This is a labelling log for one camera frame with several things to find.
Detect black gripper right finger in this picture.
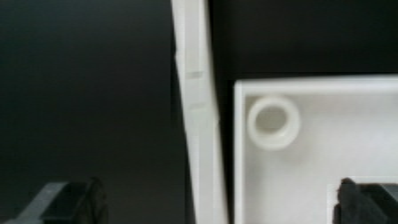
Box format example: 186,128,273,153
334,178,398,224

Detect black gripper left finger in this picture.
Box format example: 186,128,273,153
10,178,108,224

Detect white square tabletop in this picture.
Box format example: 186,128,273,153
234,76,398,224

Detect white L-shaped obstacle fence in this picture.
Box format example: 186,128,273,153
170,0,229,224

